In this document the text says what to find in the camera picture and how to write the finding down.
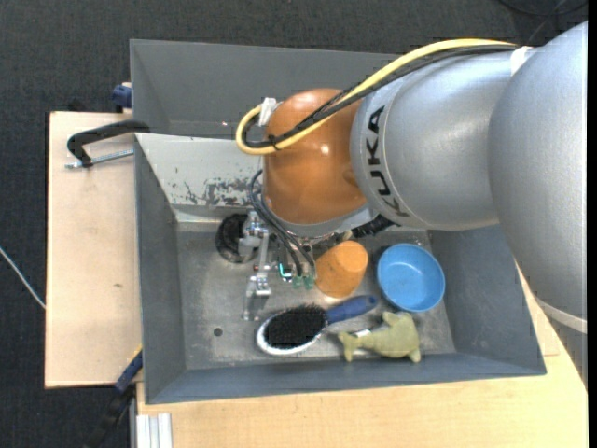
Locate black round object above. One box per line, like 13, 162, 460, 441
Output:
215, 213, 256, 265

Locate orange cup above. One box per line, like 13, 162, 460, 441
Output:
314, 239, 370, 300

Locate pale wood board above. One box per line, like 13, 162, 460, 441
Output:
44, 110, 146, 389

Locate green toy dolphin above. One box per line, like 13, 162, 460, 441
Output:
336, 310, 423, 364

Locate grey metal bin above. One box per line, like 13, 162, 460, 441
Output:
129, 38, 548, 405

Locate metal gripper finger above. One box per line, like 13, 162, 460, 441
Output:
238, 210, 271, 257
242, 273, 273, 322

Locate blue bowl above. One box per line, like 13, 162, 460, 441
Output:
375, 243, 447, 314

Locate blue-handled black hairbrush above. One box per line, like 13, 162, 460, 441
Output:
255, 294, 380, 357

